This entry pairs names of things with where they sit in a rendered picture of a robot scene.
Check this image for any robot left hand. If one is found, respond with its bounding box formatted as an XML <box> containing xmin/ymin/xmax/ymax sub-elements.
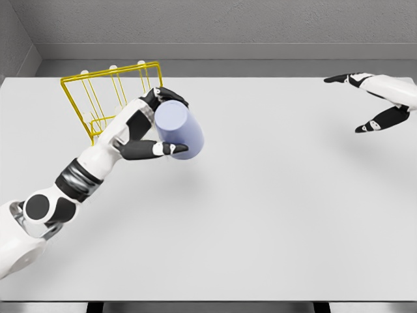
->
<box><xmin>96</xmin><ymin>86</ymin><xmax>190</xmax><ymax>161</ymax></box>

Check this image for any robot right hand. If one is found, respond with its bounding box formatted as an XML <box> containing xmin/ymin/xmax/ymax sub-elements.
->
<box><xmin>323</xmin><ymin>72</ymin><xmax>417</xmax><ymax>134</ymax></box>

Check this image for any light blue cup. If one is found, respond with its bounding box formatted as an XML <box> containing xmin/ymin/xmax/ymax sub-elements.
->
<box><xmin>154</xmin><ymin>100</ymin><xmax>205</xmax><ymax>160</ymax></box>

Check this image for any yellow wire cup holder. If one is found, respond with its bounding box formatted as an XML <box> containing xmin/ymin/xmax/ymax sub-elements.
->
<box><xmin>60</xmin><ymin>60</ymin><xmax>164</xmax><ymax>146</ymax></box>

